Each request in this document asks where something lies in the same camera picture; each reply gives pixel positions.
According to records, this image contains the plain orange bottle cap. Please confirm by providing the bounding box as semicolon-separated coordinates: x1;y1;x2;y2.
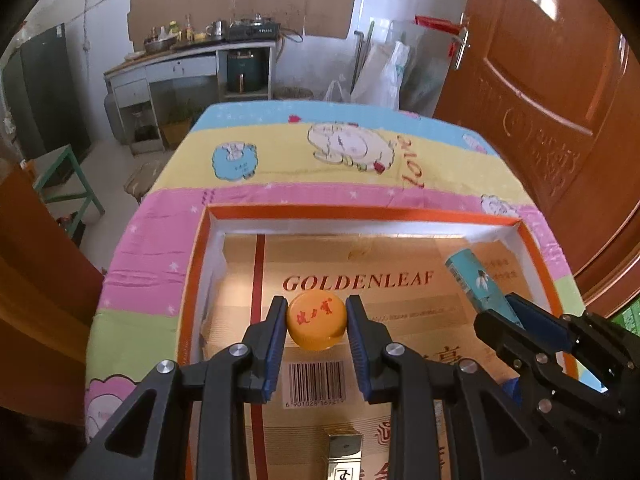
286;290;347;351

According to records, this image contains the teal slim carton box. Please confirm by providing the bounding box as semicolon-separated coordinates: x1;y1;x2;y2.
445;248;523;328

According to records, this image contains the left wooden door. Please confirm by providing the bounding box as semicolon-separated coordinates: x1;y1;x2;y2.
0;160;103;425

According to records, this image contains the wooden door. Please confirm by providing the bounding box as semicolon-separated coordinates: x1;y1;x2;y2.
435;0;639;315
0;160;103;425

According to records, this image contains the large shallow cardboard tray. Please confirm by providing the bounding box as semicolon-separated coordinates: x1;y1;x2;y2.
177;205;570;479

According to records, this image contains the small round stool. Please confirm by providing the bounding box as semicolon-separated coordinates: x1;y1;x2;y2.
124;160;167;205

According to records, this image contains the green metal stool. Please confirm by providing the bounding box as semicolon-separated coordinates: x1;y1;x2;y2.
32;144;105;240

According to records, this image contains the colourful cartoon bed sheet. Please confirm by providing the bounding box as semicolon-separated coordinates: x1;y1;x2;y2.
82;101;584;437

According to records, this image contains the dark green air fryer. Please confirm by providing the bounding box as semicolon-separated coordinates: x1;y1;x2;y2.
227;49;267;93

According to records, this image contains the kitchen counter cabinet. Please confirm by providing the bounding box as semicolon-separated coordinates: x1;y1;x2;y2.
104;41;277;156

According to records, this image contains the white plastic sack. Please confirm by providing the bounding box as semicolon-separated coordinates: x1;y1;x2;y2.
352;41;410;110

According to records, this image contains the metal kettle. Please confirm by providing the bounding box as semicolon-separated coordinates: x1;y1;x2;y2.
205;20;228;41

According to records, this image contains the black gas stove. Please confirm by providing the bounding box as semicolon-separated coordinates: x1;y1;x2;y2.
226;15;280;42

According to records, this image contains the right wooden door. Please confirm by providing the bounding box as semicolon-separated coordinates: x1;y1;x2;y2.
435;0;639;315

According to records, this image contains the cardboard wall panel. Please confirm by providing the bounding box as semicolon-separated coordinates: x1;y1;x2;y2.
127;0;360;50

